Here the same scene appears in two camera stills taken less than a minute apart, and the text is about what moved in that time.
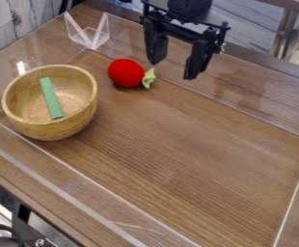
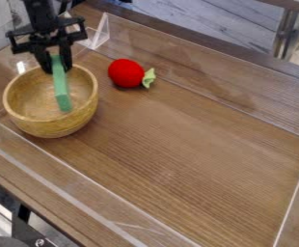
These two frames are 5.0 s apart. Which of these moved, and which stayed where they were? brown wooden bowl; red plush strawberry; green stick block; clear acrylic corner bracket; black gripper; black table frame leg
Moved: black gripper; green stick block
Stayed: brown wooden bowl; red plush strawberry; black table frame leg; clear acrylic corner bracket
